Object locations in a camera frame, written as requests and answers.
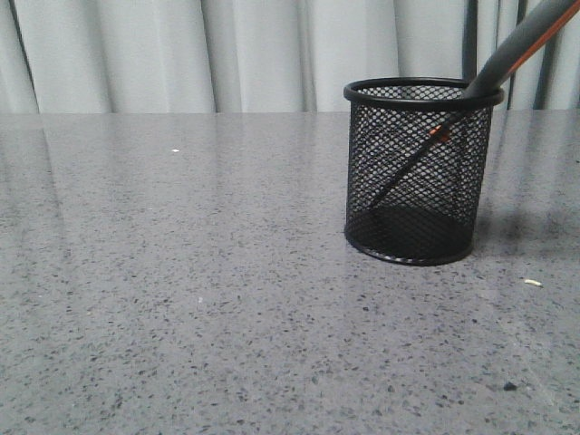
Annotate grey orange handled scissors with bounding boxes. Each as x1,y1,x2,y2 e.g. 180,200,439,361
370,1,579,208

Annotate black mesh pen bucket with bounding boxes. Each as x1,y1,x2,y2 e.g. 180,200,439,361
343,77,504,266

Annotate white pleated curtain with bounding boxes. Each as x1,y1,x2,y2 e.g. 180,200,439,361
0,0,580,114

